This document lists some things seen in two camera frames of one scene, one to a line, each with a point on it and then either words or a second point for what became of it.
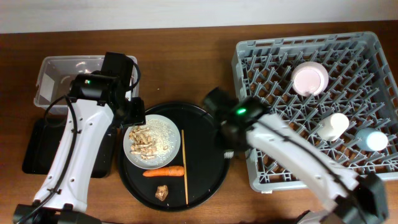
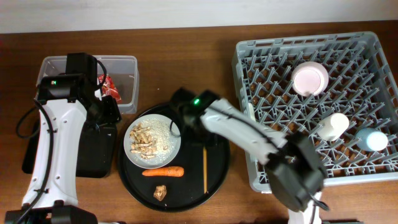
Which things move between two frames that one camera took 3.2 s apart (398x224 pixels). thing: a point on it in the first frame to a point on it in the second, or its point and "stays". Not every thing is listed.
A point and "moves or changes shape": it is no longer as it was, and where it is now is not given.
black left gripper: [138, 117] to [113, 113]
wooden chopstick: [185, 168] to [205, 170]
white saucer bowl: [310, 79] stays
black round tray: [198, 172] stays
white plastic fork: [229, 154] moves or changes shape
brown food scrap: [161, 192] stays
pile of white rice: [164, 138] stays
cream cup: [333, 127] stays
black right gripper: [238, 149] to [193, 139]
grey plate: [153, 145] stays
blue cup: [371, 139] stays
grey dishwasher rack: [341, 89] stays
